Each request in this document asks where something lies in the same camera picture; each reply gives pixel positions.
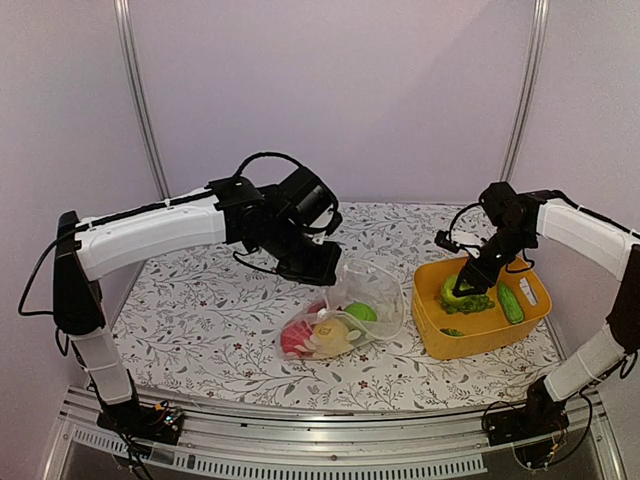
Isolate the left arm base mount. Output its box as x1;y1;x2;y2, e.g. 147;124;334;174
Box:
97;399;185;445

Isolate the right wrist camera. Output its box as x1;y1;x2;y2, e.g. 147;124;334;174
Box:
435;230;478;253

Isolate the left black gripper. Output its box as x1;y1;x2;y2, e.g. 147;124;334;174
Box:
263;217;343;286

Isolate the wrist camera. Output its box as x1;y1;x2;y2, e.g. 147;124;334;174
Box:
435;230;478;253
311;207;342;245

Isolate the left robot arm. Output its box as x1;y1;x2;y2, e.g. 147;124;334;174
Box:
53;166;341;434

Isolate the aluminium front rail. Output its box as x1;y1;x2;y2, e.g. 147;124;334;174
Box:
41;387;627;479

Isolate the left aluminium post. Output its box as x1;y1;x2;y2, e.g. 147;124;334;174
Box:
113;0;170;198

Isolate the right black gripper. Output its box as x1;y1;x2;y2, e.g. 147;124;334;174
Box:
454;225;535;297

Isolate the yellow lemon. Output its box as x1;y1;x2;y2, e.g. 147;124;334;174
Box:
311;318;351;356

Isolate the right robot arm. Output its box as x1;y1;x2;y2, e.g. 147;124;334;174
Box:
452;181;639;443

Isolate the floral tablecloth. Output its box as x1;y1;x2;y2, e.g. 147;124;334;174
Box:
97;199;571;414

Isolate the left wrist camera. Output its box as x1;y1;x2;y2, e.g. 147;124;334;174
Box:
311;207;342;245

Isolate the clear zip top bag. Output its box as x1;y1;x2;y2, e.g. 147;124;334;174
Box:
280;259;406;360

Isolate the green grapes bunch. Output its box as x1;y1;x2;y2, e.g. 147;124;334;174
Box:
440;295;495;315

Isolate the right aluminium post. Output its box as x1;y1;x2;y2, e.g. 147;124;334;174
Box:
499;0;551;184

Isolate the red apple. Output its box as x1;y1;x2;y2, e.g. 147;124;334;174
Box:
280;319;315;359

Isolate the aluminium post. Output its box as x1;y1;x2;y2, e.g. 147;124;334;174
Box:
499;0;551;184
113;0;170;198

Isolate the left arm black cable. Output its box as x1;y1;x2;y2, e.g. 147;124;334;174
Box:
232;151;304;184

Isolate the yellow plastic basket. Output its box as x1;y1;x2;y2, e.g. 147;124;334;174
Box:
412;257;552;360

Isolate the green cucumber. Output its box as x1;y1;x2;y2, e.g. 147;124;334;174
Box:
497;282;524;324

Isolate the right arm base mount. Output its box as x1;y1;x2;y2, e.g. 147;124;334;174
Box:
481;397;569;470

